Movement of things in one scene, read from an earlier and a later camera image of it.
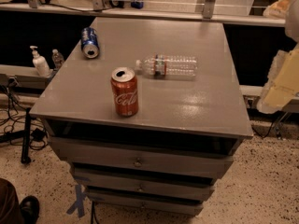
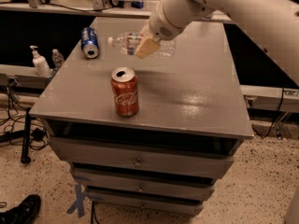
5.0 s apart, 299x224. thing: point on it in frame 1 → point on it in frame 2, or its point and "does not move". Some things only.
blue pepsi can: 90,42 does not move
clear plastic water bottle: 168,65 → 128,43
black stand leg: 26,160 does not move
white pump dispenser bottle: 40,63 does not move
